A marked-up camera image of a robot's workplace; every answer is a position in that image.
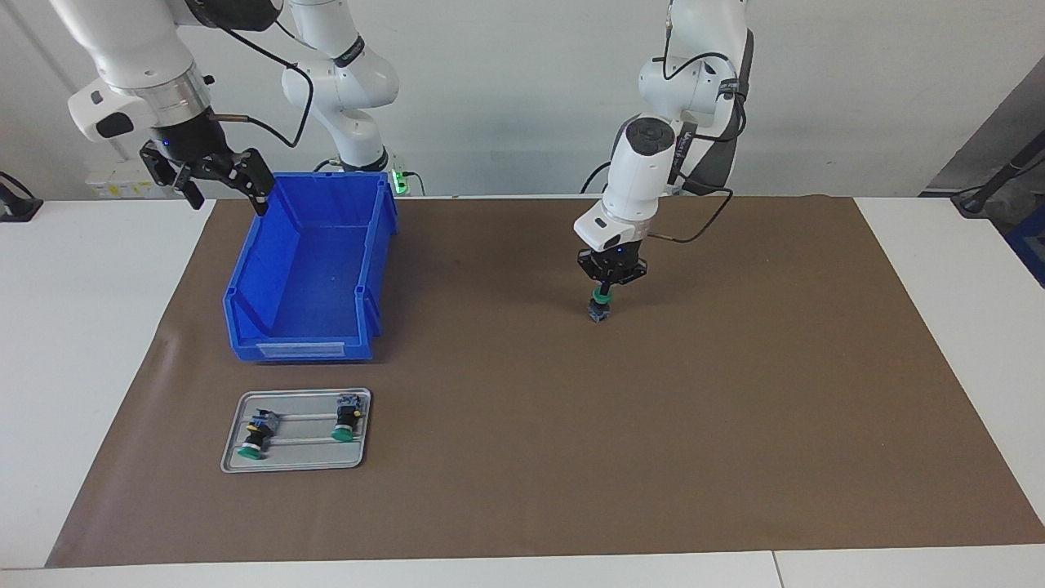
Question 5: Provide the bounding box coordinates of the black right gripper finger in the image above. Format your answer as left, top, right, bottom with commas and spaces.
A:
140, 143, 205, 209
204, 149, 276, 216

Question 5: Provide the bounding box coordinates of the blue plastic storage bin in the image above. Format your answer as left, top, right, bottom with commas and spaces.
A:
223, 171, 399, 363

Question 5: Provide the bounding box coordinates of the brown paper table mat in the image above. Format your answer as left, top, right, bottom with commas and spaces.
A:
45, 196, 1045, 568

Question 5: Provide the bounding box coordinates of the silver metal tray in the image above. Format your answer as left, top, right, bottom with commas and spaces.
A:
220, 388, 372, 474

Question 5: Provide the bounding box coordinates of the grey partition panel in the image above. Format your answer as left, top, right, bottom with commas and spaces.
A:
923, 78, 1045, 197

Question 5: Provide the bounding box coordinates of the black stand pole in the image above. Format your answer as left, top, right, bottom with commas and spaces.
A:
951, 135, 1045, 217

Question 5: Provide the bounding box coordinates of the blue crate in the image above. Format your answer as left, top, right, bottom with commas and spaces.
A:
1006, 225, 1045, 288

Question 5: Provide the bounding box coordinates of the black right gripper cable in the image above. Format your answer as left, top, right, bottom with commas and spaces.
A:
204, 24, 315, 149

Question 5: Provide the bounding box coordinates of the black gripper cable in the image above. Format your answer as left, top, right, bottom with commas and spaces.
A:
204, 24, 315, 149
645, 53, 748, 244

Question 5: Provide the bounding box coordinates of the white wall socket box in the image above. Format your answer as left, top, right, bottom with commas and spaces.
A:
86, 159, 176, 199

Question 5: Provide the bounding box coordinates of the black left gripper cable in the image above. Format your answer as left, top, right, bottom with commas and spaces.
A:
645, 53, 748, 244

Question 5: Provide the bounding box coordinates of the black clamp with cable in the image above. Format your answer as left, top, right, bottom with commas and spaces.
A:
0, 171, 43, 223

